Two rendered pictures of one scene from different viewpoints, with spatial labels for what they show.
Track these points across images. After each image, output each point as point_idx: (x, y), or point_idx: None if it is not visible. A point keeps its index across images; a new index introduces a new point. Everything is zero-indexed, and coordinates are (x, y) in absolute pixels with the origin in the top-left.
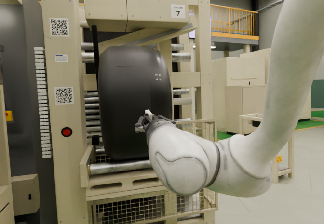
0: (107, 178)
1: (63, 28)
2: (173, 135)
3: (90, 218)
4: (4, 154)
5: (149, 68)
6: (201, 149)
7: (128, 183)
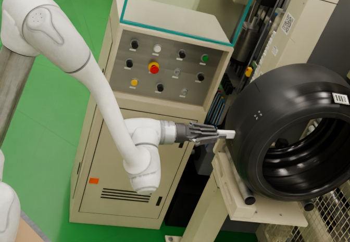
0: (223, 163)
1: (288, 26)
2: (139, 119)
3: None
4: (211, 92)
5: (262, 103)
6: (128, 130)
7: (223, 180)
